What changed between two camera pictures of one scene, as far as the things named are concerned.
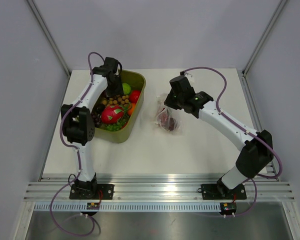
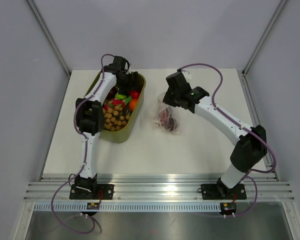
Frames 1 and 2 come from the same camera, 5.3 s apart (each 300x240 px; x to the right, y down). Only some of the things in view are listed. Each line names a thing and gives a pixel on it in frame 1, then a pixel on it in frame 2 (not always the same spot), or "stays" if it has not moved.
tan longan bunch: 117,99 -> 113,120
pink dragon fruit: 112,114 -> 111,103
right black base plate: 220,192 stays
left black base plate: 90,191 stays
